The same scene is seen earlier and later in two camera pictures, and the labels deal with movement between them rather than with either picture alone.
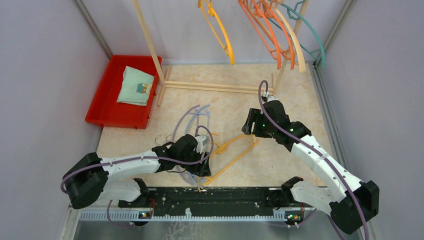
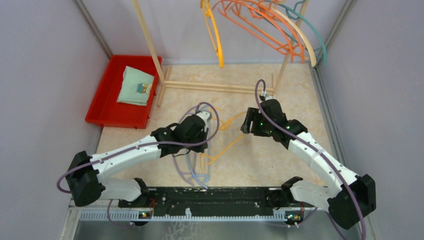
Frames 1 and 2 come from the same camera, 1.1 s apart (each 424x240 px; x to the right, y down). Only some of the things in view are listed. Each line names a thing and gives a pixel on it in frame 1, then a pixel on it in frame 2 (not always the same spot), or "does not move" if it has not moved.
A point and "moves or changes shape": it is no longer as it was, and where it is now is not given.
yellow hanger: [228, 50] moves or changes shape
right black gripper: [254, 115] does not move
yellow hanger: [223, 148] → [224, 124]
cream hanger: [301, 62] → [286, 15]
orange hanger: [278, 57] → [218, 9]
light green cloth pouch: [136, 87] does not move
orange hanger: [289, 53] → [235, 3]
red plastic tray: [105, 110] does not move
